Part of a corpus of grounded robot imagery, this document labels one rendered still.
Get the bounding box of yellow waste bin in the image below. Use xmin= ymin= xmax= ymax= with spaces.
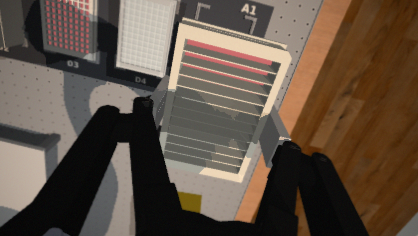
xmin=177 ymin=191 xmax=202 ymax=213

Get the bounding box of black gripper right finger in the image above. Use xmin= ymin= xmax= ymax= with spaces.
xmin=254 ymin=104 xmax=369 ymax=236

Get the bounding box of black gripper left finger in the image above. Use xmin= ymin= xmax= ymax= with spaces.
xmin=0 ymin=75 xmax=190 ymax=236

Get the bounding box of grey tip rack with yellow top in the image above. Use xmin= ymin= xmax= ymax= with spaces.
xmin=0 ymin=0 xmax=25 ymax=48

